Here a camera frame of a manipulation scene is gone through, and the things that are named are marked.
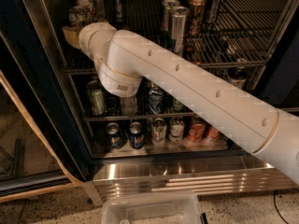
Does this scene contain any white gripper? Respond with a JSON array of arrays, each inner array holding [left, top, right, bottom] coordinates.
[[62, 22, 117, 60]]

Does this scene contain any left orange can bottom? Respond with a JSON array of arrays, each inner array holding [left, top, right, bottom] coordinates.
[[187, 116, 206, 143]]

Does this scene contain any blue Pepsi can middle shelf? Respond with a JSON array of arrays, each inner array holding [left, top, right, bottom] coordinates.
[[148, 81, 164, 114]]

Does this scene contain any clear plastic bin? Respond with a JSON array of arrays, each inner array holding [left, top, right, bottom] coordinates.
[[101, 191, 208, 224]]

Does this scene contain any front gold tall can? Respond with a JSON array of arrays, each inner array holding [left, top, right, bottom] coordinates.
[[188, 0, 206, 36]]

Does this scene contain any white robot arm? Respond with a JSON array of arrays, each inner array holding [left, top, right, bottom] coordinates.
[[63, 22, 299, 183]]

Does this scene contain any white 7up can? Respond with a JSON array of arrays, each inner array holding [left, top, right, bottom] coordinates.
[[76, 0, 96, 21], [93, 0, 106, 21], [68, 6, 93, 27]]

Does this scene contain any stainless steel fridge base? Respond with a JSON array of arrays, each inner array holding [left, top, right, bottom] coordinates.
[[83, 155, 298, 206]]

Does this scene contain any open glass fridge door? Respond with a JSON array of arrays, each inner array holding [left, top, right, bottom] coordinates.
[[0, 38, 82, 203]]

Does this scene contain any black floor cable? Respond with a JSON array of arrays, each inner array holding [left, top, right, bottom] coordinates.
[[273, 189, 299, 224]]

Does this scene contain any black tall energy can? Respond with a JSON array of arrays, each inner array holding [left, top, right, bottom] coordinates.
[[205, 0, 222, 25]]

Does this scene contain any green can middle shelf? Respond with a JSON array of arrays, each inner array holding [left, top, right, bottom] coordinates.
[[87, 80, 105, 116]]

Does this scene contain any right 7up can bottom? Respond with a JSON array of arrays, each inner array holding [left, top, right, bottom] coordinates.
[[169, 117, 185, 143]]

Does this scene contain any wire shelf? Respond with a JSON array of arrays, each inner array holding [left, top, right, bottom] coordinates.
[[62, 0, 291, 76], [72, 66, 265, 123]]

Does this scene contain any front silver Red Bull can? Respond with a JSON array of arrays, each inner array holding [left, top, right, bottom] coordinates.
[[170, 6, 189, 57]]

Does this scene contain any dark slim can top shelf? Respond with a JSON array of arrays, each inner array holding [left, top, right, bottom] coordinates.
[[111, 0, 125, 22]]

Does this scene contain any middle wire shelf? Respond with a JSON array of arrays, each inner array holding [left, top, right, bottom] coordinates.
[[72, 66, 265, 123]]

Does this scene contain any pepsi can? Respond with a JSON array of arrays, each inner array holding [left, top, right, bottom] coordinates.
[[106, 122, 122, 149], [129, 121, 144, 149]]

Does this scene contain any clear plastic water bottle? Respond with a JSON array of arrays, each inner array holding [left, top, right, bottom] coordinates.
[[120, 96, 138, 116]]

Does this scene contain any top wire shelf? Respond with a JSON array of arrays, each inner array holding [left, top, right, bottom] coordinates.
[[62, 0, 291, 76]]

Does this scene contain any green Mountain Dew can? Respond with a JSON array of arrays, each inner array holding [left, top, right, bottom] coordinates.
[[172, 98, 184, 112]]

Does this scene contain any brown glass drink bottle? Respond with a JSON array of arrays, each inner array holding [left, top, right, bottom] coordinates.
[[226, 66, 247, 89]]

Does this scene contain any silver red bull can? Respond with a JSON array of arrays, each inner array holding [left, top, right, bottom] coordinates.
[[170, 6, 189, 57], [159, 0, 181, 47]]

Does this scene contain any left Pepsi can bottom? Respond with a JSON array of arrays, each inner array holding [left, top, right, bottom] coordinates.
[[106, 122, 122, 149]]

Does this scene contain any left 7up can bottom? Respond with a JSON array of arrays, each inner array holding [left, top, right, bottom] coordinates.
[[151, 119, 167, 146]]

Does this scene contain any right Pepsi can bottom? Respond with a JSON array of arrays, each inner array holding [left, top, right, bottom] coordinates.
[[129, 121, 144, 149]]

